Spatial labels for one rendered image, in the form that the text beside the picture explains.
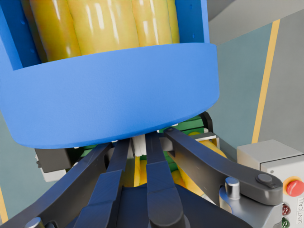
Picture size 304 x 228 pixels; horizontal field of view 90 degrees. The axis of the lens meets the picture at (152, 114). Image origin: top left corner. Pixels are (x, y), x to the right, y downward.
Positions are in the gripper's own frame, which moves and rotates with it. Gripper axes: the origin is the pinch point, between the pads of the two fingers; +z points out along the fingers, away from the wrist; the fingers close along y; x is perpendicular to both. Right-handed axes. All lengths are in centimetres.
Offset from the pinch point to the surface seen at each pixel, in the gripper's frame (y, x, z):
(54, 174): -33.6, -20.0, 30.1
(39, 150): -24.7, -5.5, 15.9
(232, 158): 25.1, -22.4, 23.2
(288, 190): 25.3, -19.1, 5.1
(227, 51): 79, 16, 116
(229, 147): 27.5, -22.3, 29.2
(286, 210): 24.9, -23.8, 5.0
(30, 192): -123, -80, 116
